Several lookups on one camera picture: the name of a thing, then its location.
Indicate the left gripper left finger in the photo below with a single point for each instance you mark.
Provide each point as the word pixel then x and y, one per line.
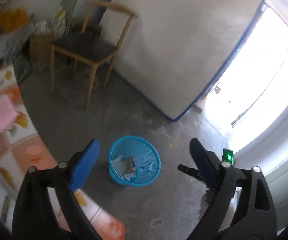
pixel 33 216

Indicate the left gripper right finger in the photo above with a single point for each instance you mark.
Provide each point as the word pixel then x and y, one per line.
pixel 255 217

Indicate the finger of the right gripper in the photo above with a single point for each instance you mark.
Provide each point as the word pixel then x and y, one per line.
pixel 190 171

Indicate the yellow snack packet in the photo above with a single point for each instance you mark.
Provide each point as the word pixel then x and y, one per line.
pixel 129 168

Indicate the clear printed plastic wrapper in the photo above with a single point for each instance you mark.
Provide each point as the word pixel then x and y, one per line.
pixel 118 165

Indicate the blue plastic waste basket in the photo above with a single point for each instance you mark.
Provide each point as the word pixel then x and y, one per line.
pixel 146 158

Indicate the patterned vinyl tablecloth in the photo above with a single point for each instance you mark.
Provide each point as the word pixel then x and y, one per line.
pixel 22 147

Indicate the white mattress blue trim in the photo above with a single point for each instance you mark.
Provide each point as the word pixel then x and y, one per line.
pixel 175 48

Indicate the wooden chair black seat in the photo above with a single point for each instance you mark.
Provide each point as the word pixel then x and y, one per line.
pixel 89 50

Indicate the cardboard box on floor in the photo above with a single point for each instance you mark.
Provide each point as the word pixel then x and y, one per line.
pixel 40 48

